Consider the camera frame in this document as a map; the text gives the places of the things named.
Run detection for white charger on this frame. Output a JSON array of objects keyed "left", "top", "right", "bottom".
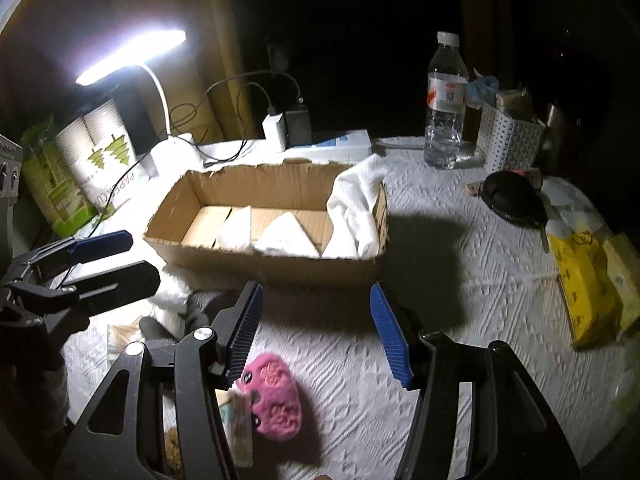
[{"left": 263, "top": 114, "right": 288, "bottom": 152}]

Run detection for black cable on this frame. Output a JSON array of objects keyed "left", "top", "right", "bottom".
[
  {"left": 197, "top": 71, "right": 304, "bottom": 161},
  {"left": 170, "top": 82, "right": 273, "bottom": 168}
]

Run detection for metal cup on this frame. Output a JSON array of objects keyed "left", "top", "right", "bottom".
[{"left": 542, "top": 102, "right": 568, "bottom": 171}]

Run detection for pale yellow tissue pack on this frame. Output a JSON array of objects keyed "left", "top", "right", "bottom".
[{"left": 602, "top": 232, "right": 640, "bottom": 333}]

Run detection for yellow curtain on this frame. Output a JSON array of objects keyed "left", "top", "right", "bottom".
[{"left": 197, "top": 0, "right": 251, "bottom": 141}]

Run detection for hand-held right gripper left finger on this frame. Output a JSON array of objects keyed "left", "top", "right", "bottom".
[{"left": 60, "top": 281, "right": 264, "bottom": 480}]

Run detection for white carton box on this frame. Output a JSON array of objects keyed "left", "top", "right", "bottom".
[{"left": 475, "top": 101, "right": 546, "bottom": 173}]

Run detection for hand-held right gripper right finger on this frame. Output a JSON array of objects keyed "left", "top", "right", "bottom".
[{"left": 369, "top": 281, "right": 583, "bottom": 480}]

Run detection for white paper cup pack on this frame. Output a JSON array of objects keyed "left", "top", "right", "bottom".
[{"left": 52, "top": 97, "right": 151, "bottom": 221}]

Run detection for cardboard box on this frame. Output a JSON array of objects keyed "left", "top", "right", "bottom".
[{"left": 142, "top": 159, "right": 390, "bottom": 288}]

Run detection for white tissue packet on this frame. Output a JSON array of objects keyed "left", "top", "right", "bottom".
[{"left": 542, "top": 177, "right": 608, "bottom": 233}]

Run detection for beige packet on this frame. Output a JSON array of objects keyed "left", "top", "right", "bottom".
[{"left": 495, "top": 89, "right": 536, "bottom": 121}]

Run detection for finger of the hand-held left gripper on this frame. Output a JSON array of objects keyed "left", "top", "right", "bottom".
[
  {"left": 12, "top": 229, "right": 134, "bottom": 282},
  {"left": 5, "top": 259, "right": 161, "bottom": 332}
]

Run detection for white embossed tablecloth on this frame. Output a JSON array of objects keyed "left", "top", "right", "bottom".
[{"left": 60, "top": 135, "right": 640, "bottom": 480}]

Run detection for green package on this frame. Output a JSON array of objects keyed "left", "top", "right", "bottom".
[{"left": 20, "top": 117, "right": 101, "bottom": 238}]

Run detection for printed card pack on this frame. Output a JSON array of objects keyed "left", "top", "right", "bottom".
[{"left": 217, "top": 390, "right": 253, "bottom": 468}]

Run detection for folded white cloth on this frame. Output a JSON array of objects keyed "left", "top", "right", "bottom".
[
  {"left": 215, "top": 206, "right": 253, "bottom": 251},
  {"left": 252, "top": 211, "right": 323, "bottom": 258}
]

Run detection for white fluffy cloth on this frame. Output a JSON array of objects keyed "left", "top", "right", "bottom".
[{"left": 147, "top": 260, "right": 236, "bottom": 331}]

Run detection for black round case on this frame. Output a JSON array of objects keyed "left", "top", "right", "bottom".
[{"left": 482, "top": 170, "right": 546, "bottom": 223}]

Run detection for white power strip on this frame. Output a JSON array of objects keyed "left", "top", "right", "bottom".
[{"left": 287, "top": 129, "right": 373, "bottom": 163}]

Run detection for white desk lamp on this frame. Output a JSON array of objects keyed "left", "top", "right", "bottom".
[{"left": 75, "top": 27, "right": 207, "bottom": 181}]

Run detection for clear water bottle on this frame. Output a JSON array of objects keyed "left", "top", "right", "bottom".
[{"left": 424, "top": 31, "right": 470, "bottom": 171}]

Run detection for blue plastic bag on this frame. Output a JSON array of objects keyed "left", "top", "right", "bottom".
[{"left": 467, "top": 75, "right": 501, "bottom": 108}]

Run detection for grey socks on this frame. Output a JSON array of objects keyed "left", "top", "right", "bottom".
[{"left": 140, "top": 290, "right": 241, "bottom": 341}]

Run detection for white towel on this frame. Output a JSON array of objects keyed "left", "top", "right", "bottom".
[{"left": 322, "top": 154, "right": 388, "bottom": 261}]

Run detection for black charger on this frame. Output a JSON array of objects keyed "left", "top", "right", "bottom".
[{"left": 286, "top": 105, "right": 313, "bottom": 148}]

